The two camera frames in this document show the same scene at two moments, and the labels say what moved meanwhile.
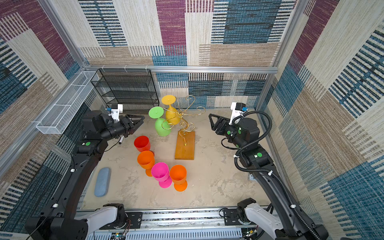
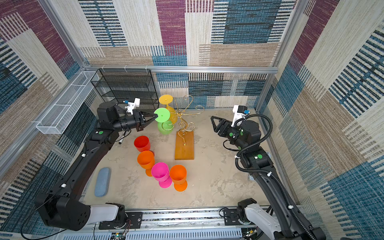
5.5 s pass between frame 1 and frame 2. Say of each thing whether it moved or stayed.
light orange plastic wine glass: stayed
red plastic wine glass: stayed
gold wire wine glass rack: stayed
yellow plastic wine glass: moved
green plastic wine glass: moved
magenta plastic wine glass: stayed
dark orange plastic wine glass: stayed
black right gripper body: stayed
